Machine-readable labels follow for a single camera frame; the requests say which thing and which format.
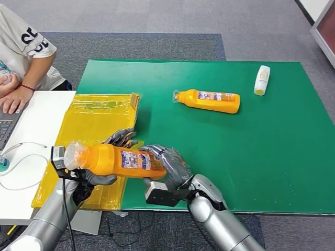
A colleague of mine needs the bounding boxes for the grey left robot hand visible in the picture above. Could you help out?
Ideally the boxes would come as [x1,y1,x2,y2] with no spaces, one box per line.
[84,127,138,187]

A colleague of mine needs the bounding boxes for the person's right hand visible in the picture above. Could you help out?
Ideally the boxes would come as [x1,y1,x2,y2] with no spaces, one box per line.
[0,73,21,99]

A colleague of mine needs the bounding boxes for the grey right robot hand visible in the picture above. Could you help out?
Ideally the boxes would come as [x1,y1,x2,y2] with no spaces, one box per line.
[138,144,194,192]

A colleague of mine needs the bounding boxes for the person's left hand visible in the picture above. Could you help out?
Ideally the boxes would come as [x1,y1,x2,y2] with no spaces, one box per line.
[0,86,34,115]

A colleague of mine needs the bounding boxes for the large orange detergent bottle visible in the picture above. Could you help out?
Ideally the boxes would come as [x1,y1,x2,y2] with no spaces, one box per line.
[64,141,167,180]

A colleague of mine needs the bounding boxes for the teal labelled clear bottle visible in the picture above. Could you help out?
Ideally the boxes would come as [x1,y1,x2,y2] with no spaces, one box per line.
[0,156,11,173]

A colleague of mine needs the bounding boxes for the small orange detergent bottle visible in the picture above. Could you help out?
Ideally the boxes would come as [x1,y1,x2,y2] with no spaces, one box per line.
[172,89,240,115]

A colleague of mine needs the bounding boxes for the small white bottle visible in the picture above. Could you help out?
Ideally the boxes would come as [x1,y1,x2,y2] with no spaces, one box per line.
[253,65,271,96]

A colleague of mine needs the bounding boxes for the grey laptop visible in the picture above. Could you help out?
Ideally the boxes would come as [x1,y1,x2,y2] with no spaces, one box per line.
[0,103,25,151]

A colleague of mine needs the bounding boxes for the person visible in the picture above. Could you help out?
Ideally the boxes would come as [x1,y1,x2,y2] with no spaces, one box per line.
[0,4,73,115]

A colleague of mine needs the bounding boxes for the yellow plastic sheet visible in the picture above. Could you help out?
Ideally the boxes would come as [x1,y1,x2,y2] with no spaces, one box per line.
[31,93,144,211]

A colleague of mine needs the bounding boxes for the green table mat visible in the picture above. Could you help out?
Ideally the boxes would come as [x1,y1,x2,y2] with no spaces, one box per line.
[76,59,335,215]

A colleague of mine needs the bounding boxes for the red wrist bracelet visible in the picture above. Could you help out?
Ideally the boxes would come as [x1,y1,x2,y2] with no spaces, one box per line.
[19,83,36,93]

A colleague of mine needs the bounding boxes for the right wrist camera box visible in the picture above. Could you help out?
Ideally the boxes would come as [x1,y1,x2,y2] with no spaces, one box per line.
[144,180,191,208]

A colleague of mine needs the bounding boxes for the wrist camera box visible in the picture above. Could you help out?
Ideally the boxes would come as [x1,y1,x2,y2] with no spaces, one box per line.
[50,145,79,181]
[144,180,191,208]

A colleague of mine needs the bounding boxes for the white cable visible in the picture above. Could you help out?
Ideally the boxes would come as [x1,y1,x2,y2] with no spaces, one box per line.
[0,142,49,192]

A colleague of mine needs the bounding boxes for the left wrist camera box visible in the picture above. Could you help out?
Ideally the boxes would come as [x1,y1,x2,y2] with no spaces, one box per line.
[50,145,79,181]

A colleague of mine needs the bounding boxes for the black floor cables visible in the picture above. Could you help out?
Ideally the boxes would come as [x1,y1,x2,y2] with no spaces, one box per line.
[104,212,157,248]

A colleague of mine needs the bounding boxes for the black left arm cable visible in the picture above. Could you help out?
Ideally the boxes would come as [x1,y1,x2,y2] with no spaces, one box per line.
[62,178,76,251]

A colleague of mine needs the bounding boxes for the red fire hose cabinet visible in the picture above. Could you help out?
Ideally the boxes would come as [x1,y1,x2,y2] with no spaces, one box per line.
[310,0,335,69]

